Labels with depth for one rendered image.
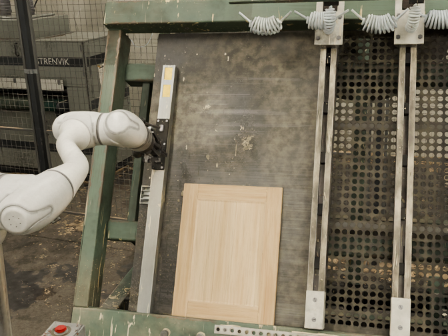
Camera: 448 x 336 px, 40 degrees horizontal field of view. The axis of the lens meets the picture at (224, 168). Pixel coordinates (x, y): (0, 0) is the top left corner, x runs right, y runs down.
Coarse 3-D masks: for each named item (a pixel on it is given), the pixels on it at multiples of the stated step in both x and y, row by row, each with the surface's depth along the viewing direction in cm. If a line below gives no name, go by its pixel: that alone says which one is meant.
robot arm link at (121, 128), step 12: (108, 120) 186; (120, 120) 185; (132, 120) 187; (108, 132) 186; (120, 132) 185; (132, 132) 188; (144, 132) 194; (108, 144) 194; (120, 144) 192; (132, 144) 193
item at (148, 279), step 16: (176, 80) 246; (160, 96) 243; (160, 112) 241; (160, 176) 236; (160, 192) 234; (160, 208) 233; (160, 224) 234; (160, 240) 234; (144, 256) 231; (144, 272) 229; (144, 288) 228; (144, 304) 227
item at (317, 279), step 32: (320, 32) 226; (320, 64) 227; (320, 96) 225; (320, 128) 222; (320, 160) 220; (320, 192) 221; (320, 224) 219; (320, 256) 213; (320, 288) 211; (320, 320) 209
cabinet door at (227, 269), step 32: (192, 192) 234; (224, 192) 231; (256, 192) 228; (192, 224) 231; (224, 224) 229; (256, 224) 226; (192, 256) 229; (224, 256) 226; (256, 256) 224; (192, 288) 226; (224, 288) 224; (256, 288) 221; (224, 320) 221; (256, 320) 219
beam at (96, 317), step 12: (72, 312) 232; (84, 312) 230; (96, 312) 229; (108, 312) 228; (120, 312) 227; (132, 312) 226; (84, 324) 229; (96, 324) 228; (108, 324) 227; (120, 324) 226; (132, 324) 225; (144, 324) 224; (156, 324) 223; (168, 324) 222; (180, 324) 221; (192, 324) 220; (204, 324) 219; (216, 324) 218; (228, 324) 217; (240, 324) 217; (252, 324) 216
